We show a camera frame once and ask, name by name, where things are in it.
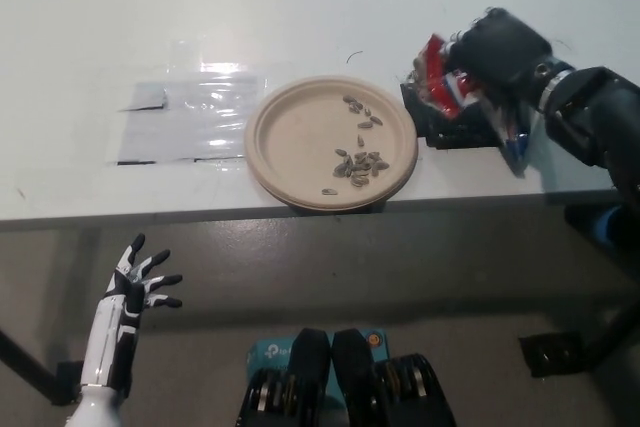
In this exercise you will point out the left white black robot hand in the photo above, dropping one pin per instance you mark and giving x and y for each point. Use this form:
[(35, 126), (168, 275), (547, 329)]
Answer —
[(112, 337)]

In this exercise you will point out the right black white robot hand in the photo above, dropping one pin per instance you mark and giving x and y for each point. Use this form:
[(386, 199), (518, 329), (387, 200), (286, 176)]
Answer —
[(505, 52)]

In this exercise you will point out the red blue sunflower seed bag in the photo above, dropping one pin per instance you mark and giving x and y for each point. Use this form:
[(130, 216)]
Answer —
[(440, 82)]

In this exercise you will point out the small sunflower seed cluster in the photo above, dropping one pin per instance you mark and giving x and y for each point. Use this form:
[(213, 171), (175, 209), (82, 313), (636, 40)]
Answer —
[(355, 105)]

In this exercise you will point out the large sunflower seed pile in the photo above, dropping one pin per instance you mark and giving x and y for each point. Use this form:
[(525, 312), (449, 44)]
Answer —
[(360, 167)]

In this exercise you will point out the beige paper plate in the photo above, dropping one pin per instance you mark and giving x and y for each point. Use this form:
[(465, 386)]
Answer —
[(300, 142)]

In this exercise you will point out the black table leg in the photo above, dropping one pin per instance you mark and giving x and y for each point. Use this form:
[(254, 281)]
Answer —
[(27, 372), (612, 332)]

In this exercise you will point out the black tape patch on table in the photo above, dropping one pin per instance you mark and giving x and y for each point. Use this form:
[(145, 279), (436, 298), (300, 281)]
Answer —
[(450, 134)]

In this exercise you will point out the black and blue object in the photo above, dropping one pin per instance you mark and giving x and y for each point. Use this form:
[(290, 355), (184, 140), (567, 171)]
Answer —
[(587, 224)]

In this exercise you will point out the clear plastic sheet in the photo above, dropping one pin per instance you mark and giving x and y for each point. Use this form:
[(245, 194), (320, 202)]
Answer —
[(187, 119)]

